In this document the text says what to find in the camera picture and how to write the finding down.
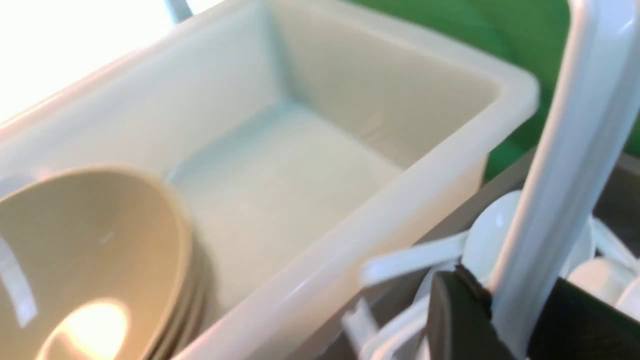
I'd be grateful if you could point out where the top stacked tan bowl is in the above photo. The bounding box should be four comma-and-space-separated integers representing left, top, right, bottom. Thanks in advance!
0, 166, 193, 360

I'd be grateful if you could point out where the white soup spoon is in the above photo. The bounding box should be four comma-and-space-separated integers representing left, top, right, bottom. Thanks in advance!
487, 0, 639, 360

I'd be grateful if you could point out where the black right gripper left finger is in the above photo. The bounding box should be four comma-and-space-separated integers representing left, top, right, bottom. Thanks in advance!
427, 265, 514, 360

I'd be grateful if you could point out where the large white plastic tub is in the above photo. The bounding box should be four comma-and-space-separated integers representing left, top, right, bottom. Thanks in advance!
1, 0, 539, 360

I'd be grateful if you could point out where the stack of tan bowls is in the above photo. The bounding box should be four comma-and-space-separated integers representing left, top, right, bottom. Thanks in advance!
145, 235, 213, 360

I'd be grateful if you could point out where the green fabric backdrop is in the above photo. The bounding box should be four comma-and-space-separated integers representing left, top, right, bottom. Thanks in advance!
345, 0, 640, 181

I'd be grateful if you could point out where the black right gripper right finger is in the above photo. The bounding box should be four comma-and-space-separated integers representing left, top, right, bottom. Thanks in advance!
527, 278, 640, 360

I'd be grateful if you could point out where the pile of white spoons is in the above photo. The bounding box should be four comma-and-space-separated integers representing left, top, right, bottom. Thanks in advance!
342, 190, 639, 360

